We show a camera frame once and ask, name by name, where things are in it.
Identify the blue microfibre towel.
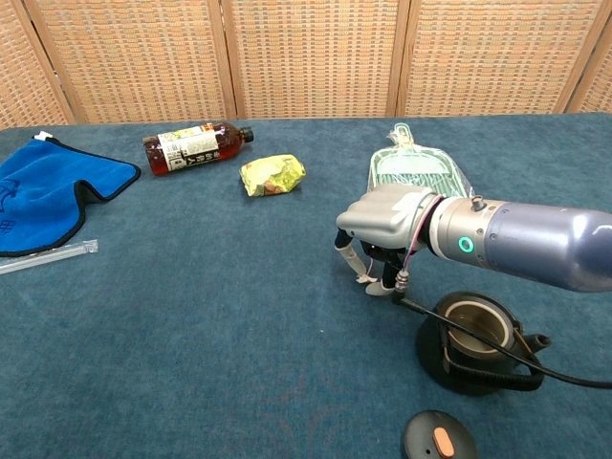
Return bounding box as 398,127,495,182
0,131,142,258

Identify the light green plastic dustpan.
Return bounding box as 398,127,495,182
366,122,473,201

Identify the clear wrapped straw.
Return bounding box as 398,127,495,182
0,238,99,276

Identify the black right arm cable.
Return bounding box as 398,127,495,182
391,267,612,389

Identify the blue carpet table mat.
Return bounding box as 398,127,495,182
0,112,612,459

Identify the yellow-green snack packet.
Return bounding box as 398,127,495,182
239,153,307,198

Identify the black teapot with handle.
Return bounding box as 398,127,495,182
415,290,552,396

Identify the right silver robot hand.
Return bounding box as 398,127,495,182
334,185,439,298

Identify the wicker folding screen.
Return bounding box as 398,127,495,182
0,0,612,129

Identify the dark sauce bottle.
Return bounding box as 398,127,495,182
142,121,254,178

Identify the black teapot lid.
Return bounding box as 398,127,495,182
403,409,478,459

